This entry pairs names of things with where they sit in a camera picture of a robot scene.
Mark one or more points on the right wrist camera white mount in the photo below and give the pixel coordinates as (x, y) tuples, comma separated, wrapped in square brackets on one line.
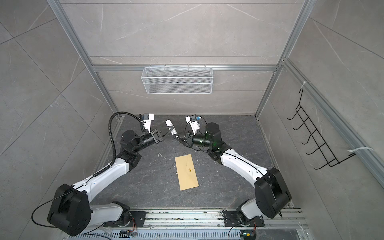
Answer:
[(193, 121)]

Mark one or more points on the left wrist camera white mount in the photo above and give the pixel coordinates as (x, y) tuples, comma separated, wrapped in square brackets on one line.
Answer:
[(145, 122)]

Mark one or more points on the white glue stick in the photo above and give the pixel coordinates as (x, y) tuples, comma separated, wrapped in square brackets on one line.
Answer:
[(171, 127)]

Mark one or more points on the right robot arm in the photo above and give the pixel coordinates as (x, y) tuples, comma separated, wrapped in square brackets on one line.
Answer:
[(271, 191)]

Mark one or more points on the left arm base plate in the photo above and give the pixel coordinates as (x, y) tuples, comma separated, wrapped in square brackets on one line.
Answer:
[(136, 218)]

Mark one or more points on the black wire hook rack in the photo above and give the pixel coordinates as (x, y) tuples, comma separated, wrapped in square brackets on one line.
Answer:
[(315, 136)]

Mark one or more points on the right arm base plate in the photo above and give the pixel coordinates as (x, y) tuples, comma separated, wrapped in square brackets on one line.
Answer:
[(232, 218)]

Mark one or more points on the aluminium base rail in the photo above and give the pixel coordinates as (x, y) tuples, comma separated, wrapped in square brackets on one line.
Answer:
[(184, 219)]

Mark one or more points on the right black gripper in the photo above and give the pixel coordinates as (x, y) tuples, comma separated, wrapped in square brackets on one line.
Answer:
[(190, 138)]

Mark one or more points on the slotted cable duct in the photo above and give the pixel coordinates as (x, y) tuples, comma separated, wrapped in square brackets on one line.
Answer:
[(203, 234)]

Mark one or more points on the tan paper envelope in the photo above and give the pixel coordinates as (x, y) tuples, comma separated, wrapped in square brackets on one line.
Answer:
[(186, 172)]

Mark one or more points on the white wire mesh basket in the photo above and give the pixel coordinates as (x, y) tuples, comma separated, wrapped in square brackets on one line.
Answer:
[(178, 80)]

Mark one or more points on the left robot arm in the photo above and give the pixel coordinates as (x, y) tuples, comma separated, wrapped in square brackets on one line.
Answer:
[(71, 210)]

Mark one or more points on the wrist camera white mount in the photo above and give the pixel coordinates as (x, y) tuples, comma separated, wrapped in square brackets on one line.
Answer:
[(193, 121), (145, 122)]

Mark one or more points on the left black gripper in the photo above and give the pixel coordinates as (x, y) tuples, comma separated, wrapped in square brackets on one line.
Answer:
[(158, 137)]

